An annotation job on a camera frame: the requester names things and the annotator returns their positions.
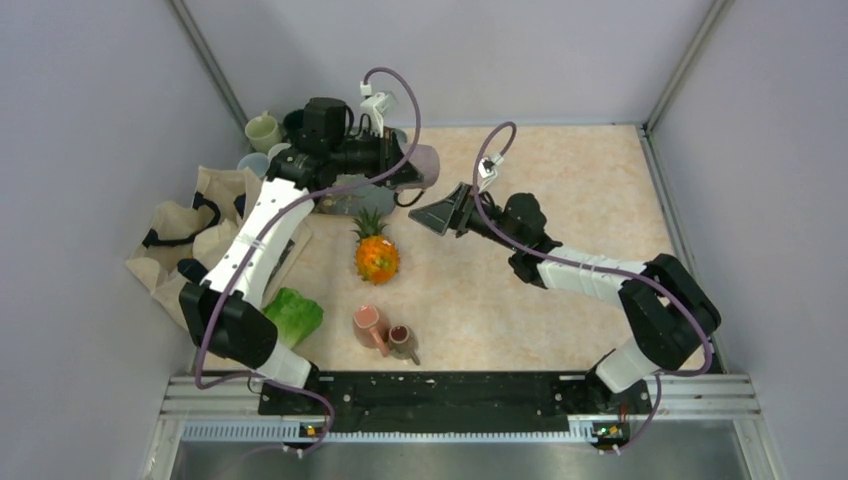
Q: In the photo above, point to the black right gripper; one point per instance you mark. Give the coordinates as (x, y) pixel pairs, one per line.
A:
(454, 213)

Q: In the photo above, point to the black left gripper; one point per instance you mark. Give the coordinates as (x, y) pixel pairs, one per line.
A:
(387, 153)

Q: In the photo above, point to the mauve purple mug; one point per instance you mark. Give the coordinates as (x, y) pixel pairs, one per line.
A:
(425, 160)

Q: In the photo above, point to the light green mug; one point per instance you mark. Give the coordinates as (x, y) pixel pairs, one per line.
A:
(263, 132)

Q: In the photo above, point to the clear light blue cup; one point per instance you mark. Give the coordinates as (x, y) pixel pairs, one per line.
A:
(259, 163)

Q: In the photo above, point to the pink mug with handle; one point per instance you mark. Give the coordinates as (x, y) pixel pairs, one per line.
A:
(371, 329)

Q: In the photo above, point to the small brown mug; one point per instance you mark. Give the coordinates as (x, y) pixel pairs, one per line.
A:
(403, 344)

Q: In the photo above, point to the dark green mug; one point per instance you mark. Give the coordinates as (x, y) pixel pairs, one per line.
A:
(292, 124)

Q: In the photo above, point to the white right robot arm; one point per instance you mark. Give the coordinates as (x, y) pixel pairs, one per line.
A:
(669, 315)

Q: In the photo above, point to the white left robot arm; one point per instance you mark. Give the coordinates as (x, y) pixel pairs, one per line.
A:
(223, 310)

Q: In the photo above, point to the floral dark green tray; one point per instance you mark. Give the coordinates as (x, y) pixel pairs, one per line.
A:
(361, 199)

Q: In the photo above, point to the orange toy pineapple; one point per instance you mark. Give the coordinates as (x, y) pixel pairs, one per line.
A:
(376, 257)

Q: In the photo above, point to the beige canvas tote bag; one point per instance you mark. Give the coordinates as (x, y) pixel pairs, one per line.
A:
(211, 236)

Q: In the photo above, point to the green toy lettuce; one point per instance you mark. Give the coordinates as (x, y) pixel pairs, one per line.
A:
(295, 316)

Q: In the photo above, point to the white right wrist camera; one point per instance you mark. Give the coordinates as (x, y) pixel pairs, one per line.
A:
(487, 171)

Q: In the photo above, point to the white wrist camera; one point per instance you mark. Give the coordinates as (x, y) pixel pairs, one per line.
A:
(487, 171)
(376, 105)

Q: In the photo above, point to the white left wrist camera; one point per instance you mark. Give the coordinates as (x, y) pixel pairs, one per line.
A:
(376, 105)

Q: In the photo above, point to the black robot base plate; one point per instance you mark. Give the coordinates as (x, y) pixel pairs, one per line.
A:
(455, 402)

